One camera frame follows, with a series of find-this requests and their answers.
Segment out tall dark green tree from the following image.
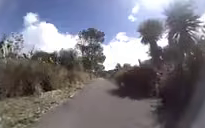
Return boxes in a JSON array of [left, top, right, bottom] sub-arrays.
[[75, 27, 107, 75]]

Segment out dark shrubs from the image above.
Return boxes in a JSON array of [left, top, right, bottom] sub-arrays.
[[113, 63, 205, 128]]

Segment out grey asphalt path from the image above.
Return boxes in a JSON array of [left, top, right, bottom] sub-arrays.
[[32, 77, 161, 128]]

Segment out dry brown bushes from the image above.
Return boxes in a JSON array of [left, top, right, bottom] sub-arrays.
[[0, 48, 91, 101]]

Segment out dry grass verge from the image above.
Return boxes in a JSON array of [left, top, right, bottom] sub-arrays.
[[0, 79, 91, 128]]

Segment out tall palm-like tree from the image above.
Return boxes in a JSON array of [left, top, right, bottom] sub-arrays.
[[163, 1, 204, 68]]

